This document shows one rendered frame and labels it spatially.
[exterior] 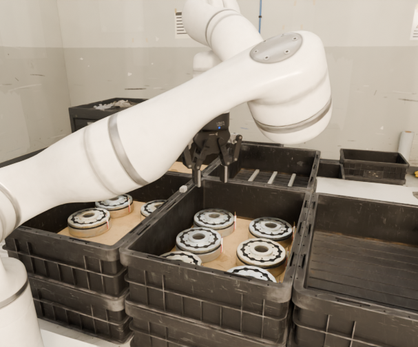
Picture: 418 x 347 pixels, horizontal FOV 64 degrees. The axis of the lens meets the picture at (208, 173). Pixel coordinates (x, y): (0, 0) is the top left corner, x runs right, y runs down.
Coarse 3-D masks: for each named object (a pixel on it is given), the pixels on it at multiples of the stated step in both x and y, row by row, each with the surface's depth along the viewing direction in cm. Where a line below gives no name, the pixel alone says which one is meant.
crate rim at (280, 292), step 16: (304, 192) 83; (304, 208) 74; (304, 224) 67; (128, 240) 61; (128, 256) 57; (144, 256) 57; (160, 272) 56; (176, 272) 55; (192, 272) 54; (208, 272) 53; (224, 272) 53; (288, 272) 53; (224, 288) 52; (240, 288) 51; (256, 288) 50; (272, 288) 49; (288, 288) 49
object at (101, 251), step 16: (176, 176) 94; (176, 192) 83; (160, 208) 74; (144, 224) 67; (32, 240) 65; (48, 240) 63; (64, 240) 62; (80, 240) 62; (96, 256) 60; (112, 256) 59
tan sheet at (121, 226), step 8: (136, 208) 97; (128, 216) 92; (136, 216) 92; (112, 224) 88; (120, 224) 88; (128, 224) 88; (136, 224) 88; (64, 232) 84; (112, 232) 84; (120, 232) 84; (96, 240) 81; (104, 240) 81; (112, 240) 81
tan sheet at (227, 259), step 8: (240, 224) 88; (248, 224) 88; (240, 232) 84; (248, 232) 84; (224, 240) 81; (232, 240) 81; (240, 240) 81; (224, 248) 77; (232, 248) 77; (224, 256) 74; (232, 256) 74; (208, 264) 71; (216, 264) 71; (224, 264) 71; (232, 264) 71; (280, 280) 66
